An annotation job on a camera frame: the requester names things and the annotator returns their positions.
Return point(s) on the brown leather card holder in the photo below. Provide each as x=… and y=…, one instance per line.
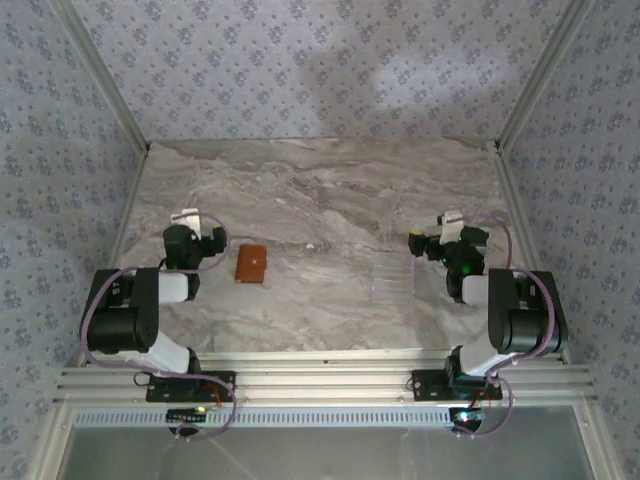
x=251, y=265

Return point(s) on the clear acrylic card stand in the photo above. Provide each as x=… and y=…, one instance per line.
x=395, y=285

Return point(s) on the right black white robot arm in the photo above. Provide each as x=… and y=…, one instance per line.
x=525, y=325

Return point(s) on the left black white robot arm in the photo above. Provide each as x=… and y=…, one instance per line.
x=120, y=325

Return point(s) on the grey metal panel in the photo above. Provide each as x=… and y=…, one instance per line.
x=325, y=455

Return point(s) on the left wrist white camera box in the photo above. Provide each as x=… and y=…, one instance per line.
x=187, y=220

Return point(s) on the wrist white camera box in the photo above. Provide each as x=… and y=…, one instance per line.
x=450, y=225
x=187, y=220

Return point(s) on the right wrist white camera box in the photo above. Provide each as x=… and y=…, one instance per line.
x=450, y=225

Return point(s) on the aluminium side rail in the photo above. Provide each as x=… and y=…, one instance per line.
x=522, y=225
x=118, y=240

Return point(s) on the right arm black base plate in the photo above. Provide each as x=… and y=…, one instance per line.
x=430, y=385

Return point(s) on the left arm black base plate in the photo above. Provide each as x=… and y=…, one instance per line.
x=165, y=392

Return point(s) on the aluminium mounting rail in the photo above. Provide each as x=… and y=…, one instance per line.
x=325, y=380

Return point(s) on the aluminium corner post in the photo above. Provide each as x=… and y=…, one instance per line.
x=102, y=75
x=542, y=75

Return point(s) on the aluminium frame leg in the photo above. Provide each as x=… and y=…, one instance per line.
x=52, y=440
x=596, y=440

